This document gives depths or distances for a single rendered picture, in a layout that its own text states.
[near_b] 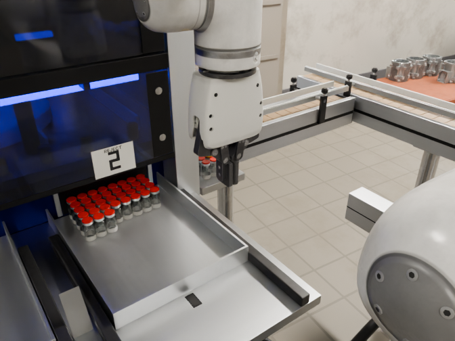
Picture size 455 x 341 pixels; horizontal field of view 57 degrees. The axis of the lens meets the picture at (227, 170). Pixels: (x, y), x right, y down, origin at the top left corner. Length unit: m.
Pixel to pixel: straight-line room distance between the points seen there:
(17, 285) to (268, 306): 0.43
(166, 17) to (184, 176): 0.54
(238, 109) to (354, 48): 4.05
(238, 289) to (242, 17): 0.45
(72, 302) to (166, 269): 0.17
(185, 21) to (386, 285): 0.34
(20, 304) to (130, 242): 0.22
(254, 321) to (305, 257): 1.49
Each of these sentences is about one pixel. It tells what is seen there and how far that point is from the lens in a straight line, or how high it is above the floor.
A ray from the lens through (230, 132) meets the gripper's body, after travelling 0.56.
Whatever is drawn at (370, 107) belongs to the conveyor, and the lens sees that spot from 1.46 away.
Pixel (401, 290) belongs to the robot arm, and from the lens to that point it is 0.26.
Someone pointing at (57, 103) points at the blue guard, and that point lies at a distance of 0.78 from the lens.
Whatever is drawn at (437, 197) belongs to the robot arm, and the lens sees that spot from 0.27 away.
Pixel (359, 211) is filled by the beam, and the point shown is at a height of 0.50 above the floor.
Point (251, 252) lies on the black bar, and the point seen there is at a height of 0.90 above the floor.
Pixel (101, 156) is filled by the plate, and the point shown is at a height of 1.04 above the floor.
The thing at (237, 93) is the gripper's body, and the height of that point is 1.23.
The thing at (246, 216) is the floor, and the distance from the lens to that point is 2.42.
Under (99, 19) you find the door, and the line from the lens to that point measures 0.79.
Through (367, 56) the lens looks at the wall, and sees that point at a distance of 4.76.
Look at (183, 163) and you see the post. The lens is 0.94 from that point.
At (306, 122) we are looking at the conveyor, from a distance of 1.32.
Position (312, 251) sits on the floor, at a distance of 2.22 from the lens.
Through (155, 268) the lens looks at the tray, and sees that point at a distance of 0.79.
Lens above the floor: 1.41
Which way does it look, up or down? 29 degrees down
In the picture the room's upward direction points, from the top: straight up
